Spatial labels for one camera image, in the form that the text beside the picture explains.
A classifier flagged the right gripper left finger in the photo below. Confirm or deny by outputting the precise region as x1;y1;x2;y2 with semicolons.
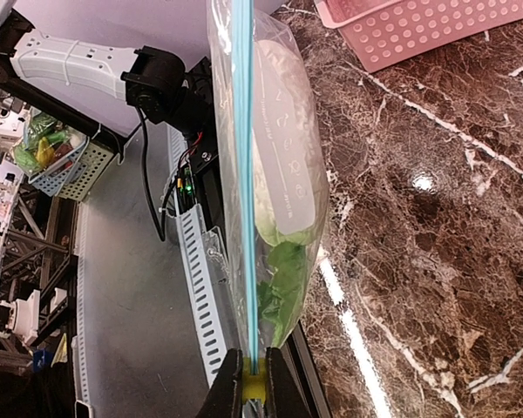
202;348;244;418

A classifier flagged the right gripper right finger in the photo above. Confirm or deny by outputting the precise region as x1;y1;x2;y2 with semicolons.
265;347;309;418

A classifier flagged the green toy lettuce leaf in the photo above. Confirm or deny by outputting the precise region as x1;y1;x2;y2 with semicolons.
257;242;309;347

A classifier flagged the white toy bun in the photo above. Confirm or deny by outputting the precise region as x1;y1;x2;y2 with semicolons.
253;39;329;246

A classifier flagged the pink perforated plastic basket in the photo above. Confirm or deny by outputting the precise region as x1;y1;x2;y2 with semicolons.
314;0;523;72

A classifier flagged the background basket of toys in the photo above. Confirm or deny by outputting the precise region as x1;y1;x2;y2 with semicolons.
10;108;114;202

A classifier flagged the white slotted cable duct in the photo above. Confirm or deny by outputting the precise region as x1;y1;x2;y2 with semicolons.
167;125;228;388

